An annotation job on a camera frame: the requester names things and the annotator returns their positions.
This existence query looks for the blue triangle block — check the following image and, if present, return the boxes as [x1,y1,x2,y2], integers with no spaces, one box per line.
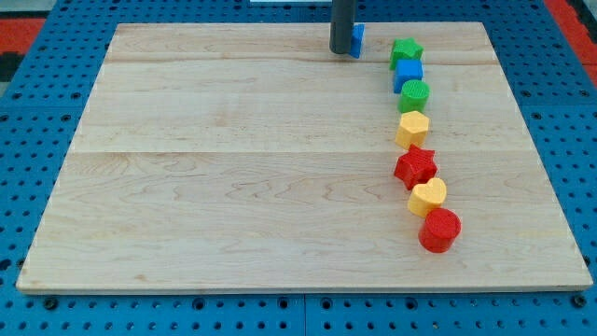
[349,23,366,59]

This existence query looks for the red star block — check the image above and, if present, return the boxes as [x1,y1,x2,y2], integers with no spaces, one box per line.
[394,145,437,190]

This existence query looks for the green star block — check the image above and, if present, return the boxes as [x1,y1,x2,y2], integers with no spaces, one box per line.
[389,37,424,70]

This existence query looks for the light wooden board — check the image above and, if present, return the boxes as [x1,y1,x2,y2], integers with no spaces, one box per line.
[17,22,592,295]

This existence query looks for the yellow hexagon block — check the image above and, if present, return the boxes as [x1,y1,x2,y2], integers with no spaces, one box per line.
[395,111,430,149]

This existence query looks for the yellow heart block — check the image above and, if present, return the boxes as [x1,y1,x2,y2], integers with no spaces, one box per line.
[407,177,448,217]

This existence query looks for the green cylinder block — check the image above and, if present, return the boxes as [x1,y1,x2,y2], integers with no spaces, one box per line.
[397,79,431,113]

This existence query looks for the blue cube block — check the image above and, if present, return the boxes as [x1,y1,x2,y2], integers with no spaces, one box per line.
[393,59,423,93]

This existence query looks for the red cylinder block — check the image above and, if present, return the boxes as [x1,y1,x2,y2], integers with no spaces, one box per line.
[418,208,462,253]

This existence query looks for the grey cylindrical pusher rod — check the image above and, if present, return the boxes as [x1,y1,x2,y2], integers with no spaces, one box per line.
[329,0,356,54]

